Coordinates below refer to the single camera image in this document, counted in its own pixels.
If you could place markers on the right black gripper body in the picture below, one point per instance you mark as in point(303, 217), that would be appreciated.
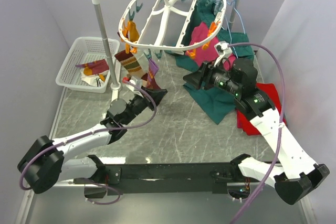
point(219, 78)

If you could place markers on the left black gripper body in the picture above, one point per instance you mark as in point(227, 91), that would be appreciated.
point(137, 105)

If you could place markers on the maroon orange striped sock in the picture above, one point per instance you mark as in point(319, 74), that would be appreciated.
point(130, 63)

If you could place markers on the white sock black stripes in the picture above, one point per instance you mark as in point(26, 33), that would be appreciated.
point(93, 80)

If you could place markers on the purple orange striped sock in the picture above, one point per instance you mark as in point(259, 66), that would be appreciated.
point(94, 68)

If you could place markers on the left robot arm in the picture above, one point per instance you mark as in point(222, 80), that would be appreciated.
point(49, 161)

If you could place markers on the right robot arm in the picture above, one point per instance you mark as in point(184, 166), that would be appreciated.
point(298, 174)

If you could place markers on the white round clip hanger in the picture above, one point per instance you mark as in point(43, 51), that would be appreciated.
point(164, 8)

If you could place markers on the green garment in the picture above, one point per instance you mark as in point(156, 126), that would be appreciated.
point(214, 102)

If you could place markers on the orange sock in basket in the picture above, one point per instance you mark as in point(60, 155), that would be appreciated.
point(102, 78)

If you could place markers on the red folded cloth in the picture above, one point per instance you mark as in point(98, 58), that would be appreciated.
point(243, 122)

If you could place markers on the yellow hanging sock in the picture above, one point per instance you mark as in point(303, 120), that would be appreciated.
point(133, 32)

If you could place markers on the black base bar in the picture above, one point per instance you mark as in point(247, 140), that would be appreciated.
point(168, 178)

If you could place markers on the white plastic basket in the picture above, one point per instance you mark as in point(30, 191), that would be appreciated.
point(80, 71)

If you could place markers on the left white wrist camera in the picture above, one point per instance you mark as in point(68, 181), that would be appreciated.
point(133, 83)

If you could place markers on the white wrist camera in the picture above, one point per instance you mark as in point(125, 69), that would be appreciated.
point(223, 51)
point(133, 83)

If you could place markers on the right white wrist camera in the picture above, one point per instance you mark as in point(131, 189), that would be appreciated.
point(223, 51)

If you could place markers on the light blue wire hanger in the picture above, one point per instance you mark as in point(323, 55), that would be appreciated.
point(230, 21)

